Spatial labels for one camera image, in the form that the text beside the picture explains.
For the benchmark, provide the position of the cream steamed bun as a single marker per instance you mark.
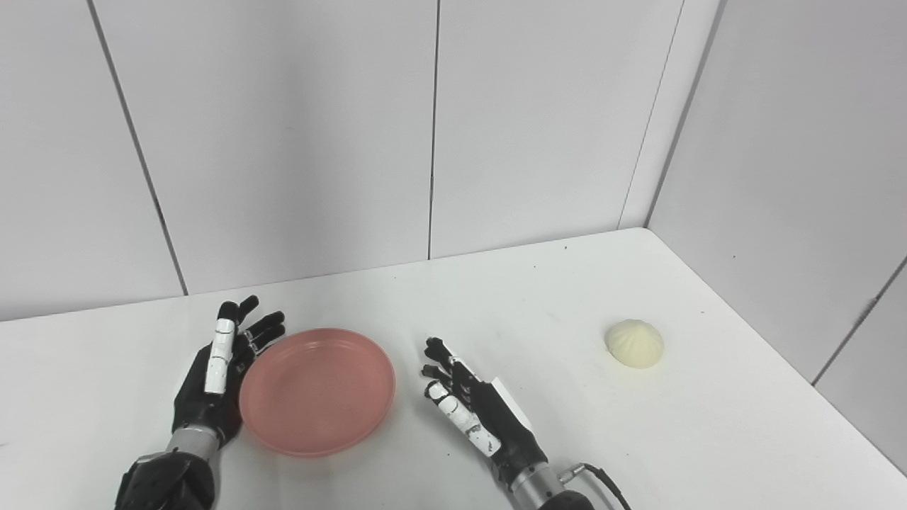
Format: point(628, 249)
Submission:
point(635, 343)

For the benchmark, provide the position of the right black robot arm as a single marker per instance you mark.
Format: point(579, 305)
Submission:
point(549, 489)

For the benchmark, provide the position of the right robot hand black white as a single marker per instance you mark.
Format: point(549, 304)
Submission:
point(489, 414)

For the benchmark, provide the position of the pink round plate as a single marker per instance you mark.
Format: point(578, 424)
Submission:
point(317, 391)

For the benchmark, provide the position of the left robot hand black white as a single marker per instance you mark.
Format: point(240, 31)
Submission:
point(216, 382)

